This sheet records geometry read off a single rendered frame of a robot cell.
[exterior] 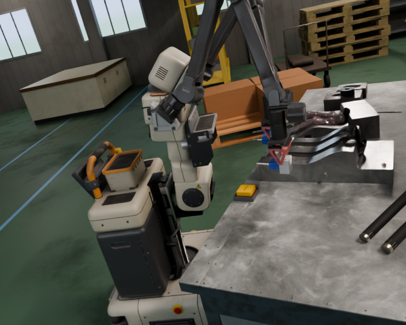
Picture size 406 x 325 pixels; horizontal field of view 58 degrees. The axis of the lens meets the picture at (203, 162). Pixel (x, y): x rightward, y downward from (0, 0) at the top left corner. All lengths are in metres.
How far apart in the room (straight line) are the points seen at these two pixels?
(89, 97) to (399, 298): 7.01
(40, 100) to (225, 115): 4.49
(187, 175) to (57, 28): 8.60
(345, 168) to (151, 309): 1.12
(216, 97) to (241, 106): 0.33
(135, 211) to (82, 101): 6.14
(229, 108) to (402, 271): 3.70
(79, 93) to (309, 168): 6.50
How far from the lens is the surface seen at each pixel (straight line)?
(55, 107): 7.97
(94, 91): 7.53
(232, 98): 4.57
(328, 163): 1.48
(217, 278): 1.13
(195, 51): 1.40
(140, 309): 1.96
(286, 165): 1.37
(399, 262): 1.15
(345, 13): 7.21
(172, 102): 1.42
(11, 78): 10.91
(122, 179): 1.77
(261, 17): 1.74
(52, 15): 10.05
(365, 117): 1.85
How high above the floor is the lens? 1.54
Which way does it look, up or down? 23 degrees down
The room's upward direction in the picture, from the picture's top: 13 degrees counter-clockwise
